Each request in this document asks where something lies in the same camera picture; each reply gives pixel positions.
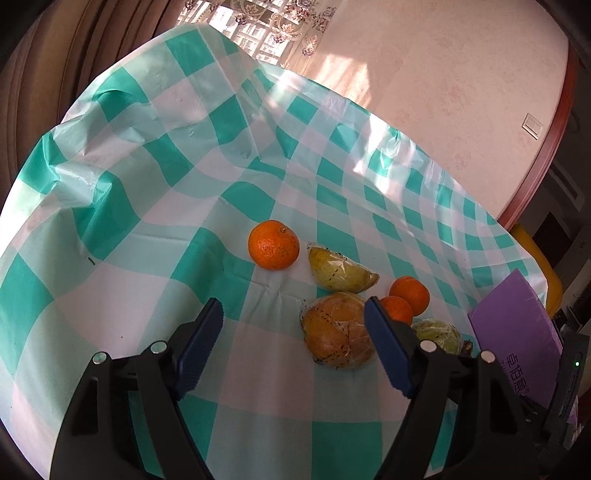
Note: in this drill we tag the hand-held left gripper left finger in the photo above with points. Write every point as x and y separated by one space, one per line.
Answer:
201 350

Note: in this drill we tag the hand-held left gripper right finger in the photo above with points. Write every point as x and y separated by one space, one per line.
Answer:
385 350

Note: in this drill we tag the green fruit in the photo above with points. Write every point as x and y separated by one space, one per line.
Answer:
437 334

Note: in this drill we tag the purple cardboard box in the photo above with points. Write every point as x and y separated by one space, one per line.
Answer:
508 323

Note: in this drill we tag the large orange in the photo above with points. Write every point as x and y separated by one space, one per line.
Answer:
274 244

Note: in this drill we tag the small orange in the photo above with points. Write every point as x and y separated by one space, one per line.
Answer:
398 310
411 293

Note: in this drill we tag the wrapped orange pomelo chunk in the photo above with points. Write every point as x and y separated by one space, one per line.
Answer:
334 330

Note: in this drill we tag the wrapped yellow pomelo wedge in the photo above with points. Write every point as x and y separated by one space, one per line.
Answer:
339 274

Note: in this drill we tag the green white checked tablecloth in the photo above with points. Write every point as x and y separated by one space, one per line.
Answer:
161 258

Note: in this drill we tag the yellow leather sofa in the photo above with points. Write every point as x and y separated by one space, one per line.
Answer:
551 286

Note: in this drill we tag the brown drape curtain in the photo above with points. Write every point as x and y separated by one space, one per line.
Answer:
69 55

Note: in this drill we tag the floral lace curtain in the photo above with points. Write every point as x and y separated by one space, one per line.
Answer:
272 23

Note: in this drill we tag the red wooden door frame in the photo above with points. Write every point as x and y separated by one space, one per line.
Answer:
549 152

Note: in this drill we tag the white light switch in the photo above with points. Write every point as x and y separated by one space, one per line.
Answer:
534 125

